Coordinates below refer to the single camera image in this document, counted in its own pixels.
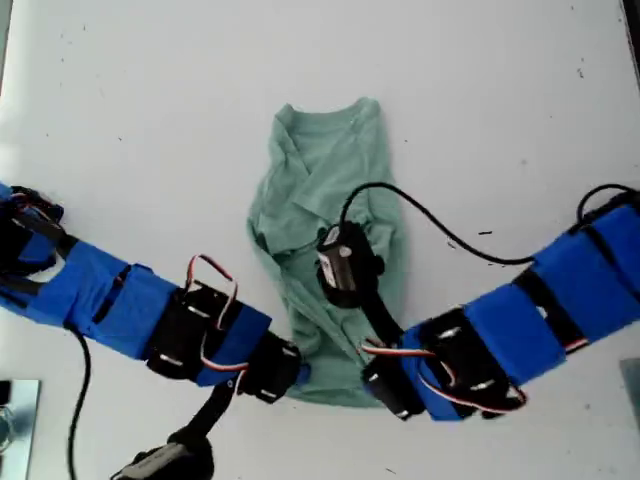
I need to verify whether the mint green t-shirt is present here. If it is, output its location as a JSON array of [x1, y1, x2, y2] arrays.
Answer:
[[246, 97, 413, 410]]

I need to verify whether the grey metal plate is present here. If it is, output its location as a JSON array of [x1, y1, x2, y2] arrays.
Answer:
[[0, 378, 42, 480]]

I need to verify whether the red white servo wire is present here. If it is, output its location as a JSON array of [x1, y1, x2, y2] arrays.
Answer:
[[358, 337, 527, 405], [185, 253, 240, 324]]

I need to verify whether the black camera stalk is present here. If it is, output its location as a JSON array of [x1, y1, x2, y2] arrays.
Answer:
[[185, 378, 237, 442], [366, 292, 405, 347]]

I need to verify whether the black camera box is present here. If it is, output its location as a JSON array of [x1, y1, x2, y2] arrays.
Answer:
[[110, 428, 217, 480], [313, 223, 386, 309]]

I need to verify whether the black camera cable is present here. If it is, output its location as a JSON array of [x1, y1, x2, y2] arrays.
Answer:
[[65, 329, 93, 480], [339, 182, 640, 266]]

